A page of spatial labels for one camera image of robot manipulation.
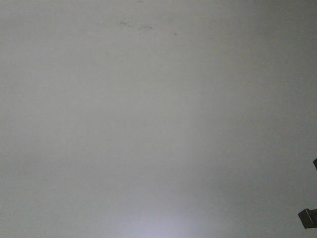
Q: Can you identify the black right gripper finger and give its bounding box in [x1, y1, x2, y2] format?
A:
[298, 209, 317, 229]

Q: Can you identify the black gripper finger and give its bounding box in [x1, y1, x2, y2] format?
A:
[313, 158, 317, 169]

